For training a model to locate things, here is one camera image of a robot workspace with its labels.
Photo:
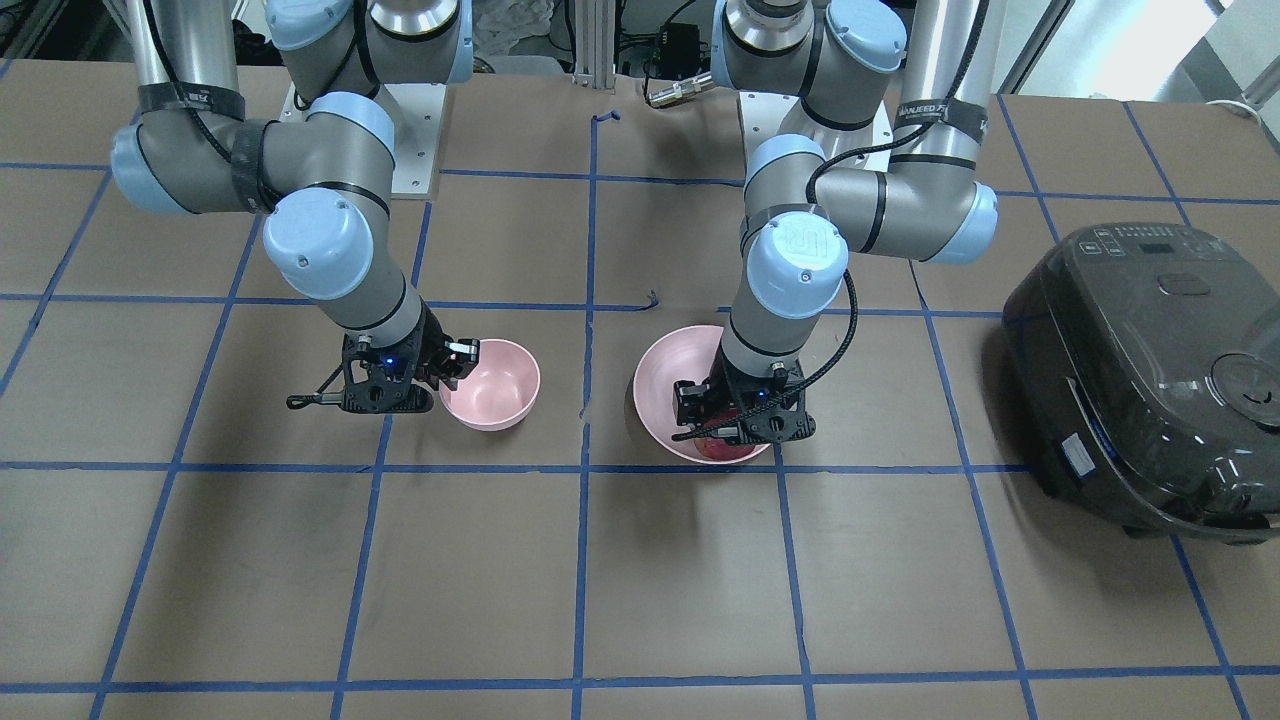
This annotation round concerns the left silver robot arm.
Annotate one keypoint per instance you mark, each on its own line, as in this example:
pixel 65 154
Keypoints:
pixel 879 156

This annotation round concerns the pink plate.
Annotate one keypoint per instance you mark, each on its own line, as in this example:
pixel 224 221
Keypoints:
pixel 668 384

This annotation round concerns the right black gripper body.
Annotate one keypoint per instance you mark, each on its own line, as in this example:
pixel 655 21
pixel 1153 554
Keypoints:
pixel 432 349

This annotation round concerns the aluminium frame post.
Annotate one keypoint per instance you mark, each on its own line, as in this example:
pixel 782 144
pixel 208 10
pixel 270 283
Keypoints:
pixel 594 38

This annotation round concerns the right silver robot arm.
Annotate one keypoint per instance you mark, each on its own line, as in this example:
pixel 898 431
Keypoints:
pixel 194 149

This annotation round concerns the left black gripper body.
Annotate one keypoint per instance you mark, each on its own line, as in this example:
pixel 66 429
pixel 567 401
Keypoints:
pixel 718 392

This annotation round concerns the pink bowl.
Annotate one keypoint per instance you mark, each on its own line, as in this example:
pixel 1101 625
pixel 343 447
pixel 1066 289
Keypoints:
pixel 499 392

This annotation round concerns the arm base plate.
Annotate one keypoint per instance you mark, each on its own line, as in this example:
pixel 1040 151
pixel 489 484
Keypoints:
pixel 763 116
pixel 405 140

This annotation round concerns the red apple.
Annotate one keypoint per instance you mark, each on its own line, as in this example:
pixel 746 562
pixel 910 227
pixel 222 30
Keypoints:
pixel 715 449

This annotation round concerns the dark grey rice cooker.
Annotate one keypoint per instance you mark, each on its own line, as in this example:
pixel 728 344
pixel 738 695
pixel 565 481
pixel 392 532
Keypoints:
pixel 1148 355

